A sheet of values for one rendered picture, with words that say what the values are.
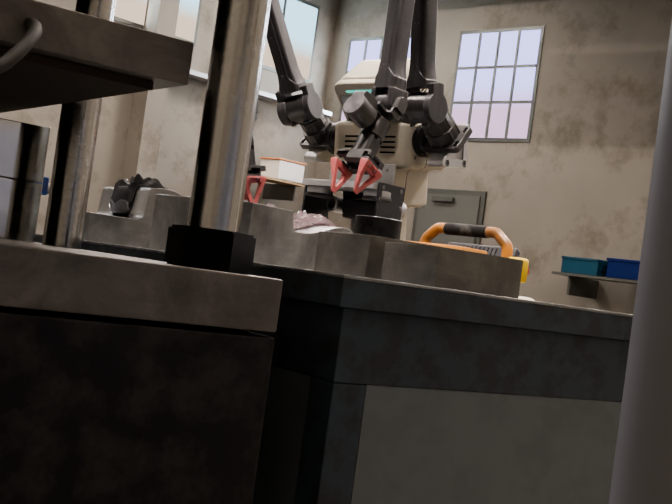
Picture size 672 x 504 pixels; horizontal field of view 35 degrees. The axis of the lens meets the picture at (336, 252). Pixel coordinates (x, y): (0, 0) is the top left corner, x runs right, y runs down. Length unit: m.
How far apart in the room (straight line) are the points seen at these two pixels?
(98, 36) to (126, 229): 1.15
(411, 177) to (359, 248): 1.14
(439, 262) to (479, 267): 0.08
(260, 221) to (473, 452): 0.73
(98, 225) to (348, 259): 0.71
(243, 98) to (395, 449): 0.47
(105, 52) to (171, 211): 0.94
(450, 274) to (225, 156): 0.49
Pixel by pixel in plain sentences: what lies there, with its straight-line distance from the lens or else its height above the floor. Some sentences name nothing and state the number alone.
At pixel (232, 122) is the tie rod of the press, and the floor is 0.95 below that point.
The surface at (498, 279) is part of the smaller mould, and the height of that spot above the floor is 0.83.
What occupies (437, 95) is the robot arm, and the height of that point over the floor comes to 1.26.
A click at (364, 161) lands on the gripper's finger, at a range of 2.44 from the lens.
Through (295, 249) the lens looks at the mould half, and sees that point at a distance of 2.08.
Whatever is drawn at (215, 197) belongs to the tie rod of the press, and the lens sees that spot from 1.21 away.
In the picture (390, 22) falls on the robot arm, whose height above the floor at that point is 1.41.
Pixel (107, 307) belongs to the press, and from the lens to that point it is 1.11.
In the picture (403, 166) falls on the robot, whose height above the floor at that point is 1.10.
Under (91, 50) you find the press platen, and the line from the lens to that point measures 1.22.
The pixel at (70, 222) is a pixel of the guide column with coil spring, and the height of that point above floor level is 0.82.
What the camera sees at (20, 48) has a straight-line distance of 1.10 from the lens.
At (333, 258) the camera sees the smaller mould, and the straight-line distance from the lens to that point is 1.80.
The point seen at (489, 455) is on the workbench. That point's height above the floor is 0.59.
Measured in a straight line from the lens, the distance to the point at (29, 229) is 1.68.
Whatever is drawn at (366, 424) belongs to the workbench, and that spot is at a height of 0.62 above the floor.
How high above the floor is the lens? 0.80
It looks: 1 degrees up
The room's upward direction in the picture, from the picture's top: 8 degrees clockwise
